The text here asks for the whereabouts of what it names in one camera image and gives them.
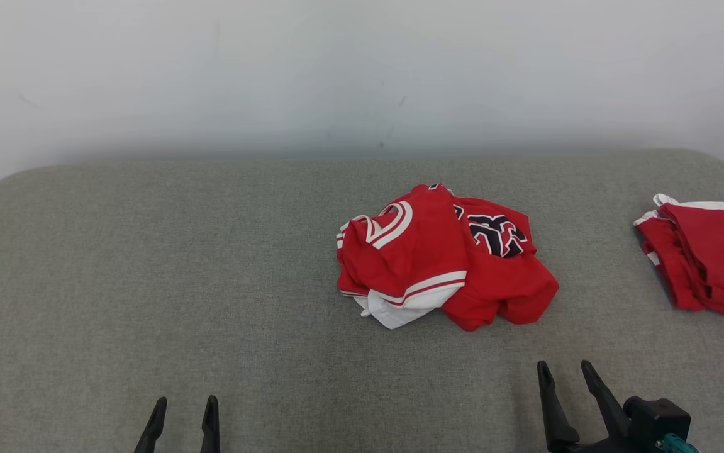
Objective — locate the grey fabric sofa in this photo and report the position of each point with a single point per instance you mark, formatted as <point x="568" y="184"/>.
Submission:
<point x="179" y="283"/>

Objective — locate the red shorts with white stripes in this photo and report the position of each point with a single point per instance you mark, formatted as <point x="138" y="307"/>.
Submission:
<point x="714" y="258"/>

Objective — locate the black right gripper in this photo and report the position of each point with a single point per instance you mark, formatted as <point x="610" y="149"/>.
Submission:
<point x="607" y="447"/>

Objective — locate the red and white basketball jersey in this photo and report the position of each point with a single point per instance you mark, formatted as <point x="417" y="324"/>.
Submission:
<point x="424" y="258"/>

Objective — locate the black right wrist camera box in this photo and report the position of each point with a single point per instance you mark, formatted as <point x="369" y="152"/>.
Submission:
<point x="657" y="418"/>

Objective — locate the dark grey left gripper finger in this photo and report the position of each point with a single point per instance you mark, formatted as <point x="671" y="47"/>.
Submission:
<point x="153" y="431"/>
<point x="211" y="431"/>

